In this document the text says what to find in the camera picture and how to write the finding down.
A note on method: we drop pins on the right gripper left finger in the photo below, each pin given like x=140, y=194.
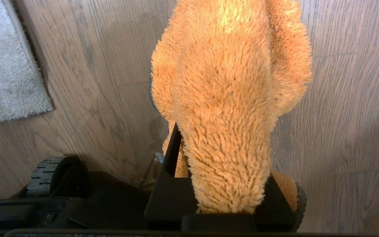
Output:
x=166, y=197

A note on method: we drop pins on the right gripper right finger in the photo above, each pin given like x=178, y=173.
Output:
x=275, y=210

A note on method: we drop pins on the orange fluffy cloth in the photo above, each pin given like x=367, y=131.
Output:
x=229, y=98

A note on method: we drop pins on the grey shaggy rug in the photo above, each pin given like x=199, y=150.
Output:
x=5, y=62

